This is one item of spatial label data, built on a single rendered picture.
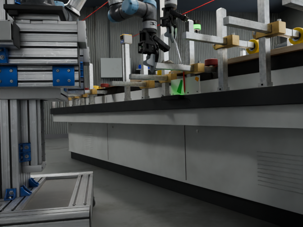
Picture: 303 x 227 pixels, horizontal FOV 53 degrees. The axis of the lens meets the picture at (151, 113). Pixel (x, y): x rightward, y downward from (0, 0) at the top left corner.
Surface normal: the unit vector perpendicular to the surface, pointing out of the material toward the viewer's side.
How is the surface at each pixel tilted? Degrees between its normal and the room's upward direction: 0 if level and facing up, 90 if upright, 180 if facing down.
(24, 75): 90
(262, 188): 90
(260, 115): 90
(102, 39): 90
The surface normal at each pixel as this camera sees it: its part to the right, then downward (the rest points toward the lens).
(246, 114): -0.83, 0.03
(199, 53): 0.18, 0.00
